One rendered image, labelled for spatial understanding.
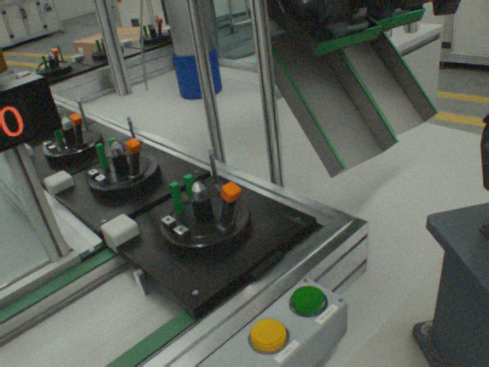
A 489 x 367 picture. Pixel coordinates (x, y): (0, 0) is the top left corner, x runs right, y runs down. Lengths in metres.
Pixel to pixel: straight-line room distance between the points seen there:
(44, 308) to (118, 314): 0.11
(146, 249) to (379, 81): 0.55
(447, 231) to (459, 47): 4.08
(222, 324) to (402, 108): 0.57
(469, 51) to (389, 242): 3.83
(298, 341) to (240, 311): 0.09
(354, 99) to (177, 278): 0.45
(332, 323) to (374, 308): 0.15
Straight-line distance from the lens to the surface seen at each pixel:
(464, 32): 4.51
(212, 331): 0.55
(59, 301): 0.72
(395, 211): 0.88
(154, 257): 0.65
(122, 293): 0.70
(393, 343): 0.65
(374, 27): 0.74
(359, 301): 0.70
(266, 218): 0.68
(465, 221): 0.53
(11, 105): 0.59
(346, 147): 0.77
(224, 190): 0.57
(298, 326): 0.53
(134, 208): 0.78
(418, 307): 0.70
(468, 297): 0.51
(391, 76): 0.95
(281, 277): 0.60
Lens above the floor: 1.36
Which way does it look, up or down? 30 degrees down
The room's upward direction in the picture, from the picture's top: 8 degrees counter-clockwise
